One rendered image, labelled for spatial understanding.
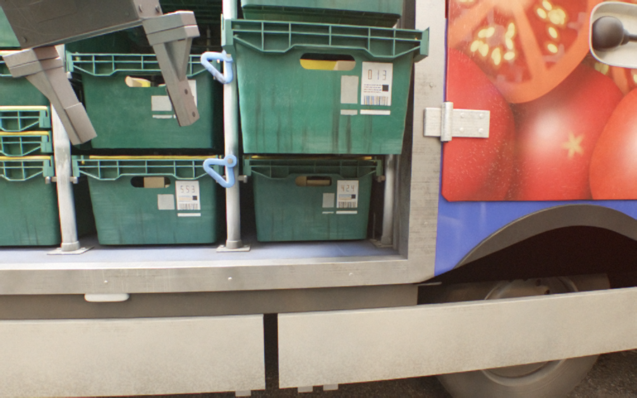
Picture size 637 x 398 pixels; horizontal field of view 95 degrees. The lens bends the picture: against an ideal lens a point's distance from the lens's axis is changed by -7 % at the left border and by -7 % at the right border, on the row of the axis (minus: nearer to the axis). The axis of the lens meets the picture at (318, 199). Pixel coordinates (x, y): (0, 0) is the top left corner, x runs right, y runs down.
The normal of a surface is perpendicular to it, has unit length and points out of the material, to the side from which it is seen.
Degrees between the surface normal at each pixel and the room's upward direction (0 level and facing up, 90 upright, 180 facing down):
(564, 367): 70
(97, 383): 90
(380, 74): 96
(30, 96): 94
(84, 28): 113
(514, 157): 90
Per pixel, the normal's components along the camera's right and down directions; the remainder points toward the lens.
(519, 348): 0.12, 0.12
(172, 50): -0.04, 0.50
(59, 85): 0.99, -0.11
